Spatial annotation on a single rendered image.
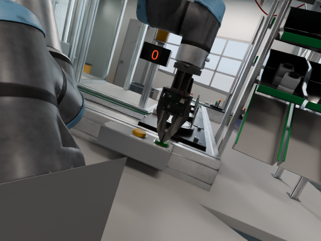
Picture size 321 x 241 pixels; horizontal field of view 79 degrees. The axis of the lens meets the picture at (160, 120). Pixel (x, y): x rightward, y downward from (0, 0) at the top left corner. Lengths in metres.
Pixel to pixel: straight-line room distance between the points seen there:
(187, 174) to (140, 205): 0.21
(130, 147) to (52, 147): 0.35
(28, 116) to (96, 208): 0.13
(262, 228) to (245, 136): 0.28
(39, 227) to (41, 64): 0.18
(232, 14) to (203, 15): 3.93
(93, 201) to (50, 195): 0.06
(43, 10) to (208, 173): 0.57
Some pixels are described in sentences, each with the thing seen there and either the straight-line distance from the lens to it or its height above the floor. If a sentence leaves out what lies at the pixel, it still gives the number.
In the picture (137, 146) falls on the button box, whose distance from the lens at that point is 0.54.
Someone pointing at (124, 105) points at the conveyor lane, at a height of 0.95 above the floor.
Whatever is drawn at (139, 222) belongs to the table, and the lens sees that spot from 0.44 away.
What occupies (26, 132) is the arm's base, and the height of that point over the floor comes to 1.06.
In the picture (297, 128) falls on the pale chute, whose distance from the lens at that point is 0.86.
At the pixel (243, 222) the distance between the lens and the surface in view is 0.61.
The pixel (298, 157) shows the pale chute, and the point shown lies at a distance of 0.79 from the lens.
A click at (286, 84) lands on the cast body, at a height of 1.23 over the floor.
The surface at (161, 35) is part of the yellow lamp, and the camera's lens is 0.86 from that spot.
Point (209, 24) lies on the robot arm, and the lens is 0.48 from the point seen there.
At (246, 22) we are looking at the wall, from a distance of 4.25.
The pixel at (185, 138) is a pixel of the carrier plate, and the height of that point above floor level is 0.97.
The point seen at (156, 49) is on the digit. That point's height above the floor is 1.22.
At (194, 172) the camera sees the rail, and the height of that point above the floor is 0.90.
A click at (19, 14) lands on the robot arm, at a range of 0.31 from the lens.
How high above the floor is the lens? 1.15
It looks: 14 degrees down
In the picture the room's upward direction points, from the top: 19 degrees clockwise
